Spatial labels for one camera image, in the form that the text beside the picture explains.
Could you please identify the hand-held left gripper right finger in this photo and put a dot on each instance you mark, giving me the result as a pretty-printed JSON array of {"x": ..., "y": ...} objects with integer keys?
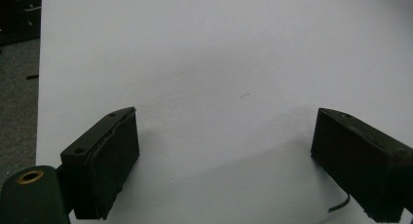
[{"x": 363, "y": 165}]

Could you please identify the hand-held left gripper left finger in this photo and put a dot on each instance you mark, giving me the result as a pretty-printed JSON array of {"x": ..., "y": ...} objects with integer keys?
[{"x": 104, "y": 162}]

